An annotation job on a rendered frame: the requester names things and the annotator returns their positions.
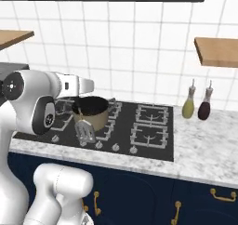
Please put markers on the dark red vinegar bottle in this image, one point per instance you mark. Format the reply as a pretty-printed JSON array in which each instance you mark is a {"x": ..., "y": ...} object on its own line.
[{"x": 204, "y": 110}]

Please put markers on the grey slotted spatula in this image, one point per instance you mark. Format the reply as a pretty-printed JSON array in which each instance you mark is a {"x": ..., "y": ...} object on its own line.
[{"x": 85, "y": 131}]

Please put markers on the navy drawer front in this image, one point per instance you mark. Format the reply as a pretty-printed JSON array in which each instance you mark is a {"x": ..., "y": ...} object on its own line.
[{"x": 201, "y": 193}]

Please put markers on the black gas hob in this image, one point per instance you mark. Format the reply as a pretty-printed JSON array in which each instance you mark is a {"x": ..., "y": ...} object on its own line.
[{"x": 124, "y": 132}]

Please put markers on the yellow oil bottle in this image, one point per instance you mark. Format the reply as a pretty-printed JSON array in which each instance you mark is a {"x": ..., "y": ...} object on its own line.
[{"x": 188, "y": 108}]

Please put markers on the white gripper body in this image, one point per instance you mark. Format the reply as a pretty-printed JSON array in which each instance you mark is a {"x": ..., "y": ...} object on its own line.
[{"x": 83, "y": 85}]

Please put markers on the silver hob knob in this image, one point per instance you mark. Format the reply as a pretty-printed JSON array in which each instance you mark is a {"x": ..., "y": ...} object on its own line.
[
  {"x": 82, "y": 143},
  {"x": 55, "y": 138},
  {"x": 116, "y": 147},
  {"x": 133, "y": 149},
  {"x": 99, "y": 145}
]

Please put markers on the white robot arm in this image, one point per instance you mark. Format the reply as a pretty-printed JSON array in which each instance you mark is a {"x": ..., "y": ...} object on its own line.
[{"x": 28, "y": 89}]

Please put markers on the beige pot with dark inside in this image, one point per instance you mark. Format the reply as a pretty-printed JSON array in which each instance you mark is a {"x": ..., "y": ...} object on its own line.
[{"x": 97, "y": 118}]

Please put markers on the wooden wall shelf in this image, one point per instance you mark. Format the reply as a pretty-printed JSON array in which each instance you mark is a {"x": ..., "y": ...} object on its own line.
[
  {"x": 218, "y": 52},
  {"x": 12, "y": 36}
]

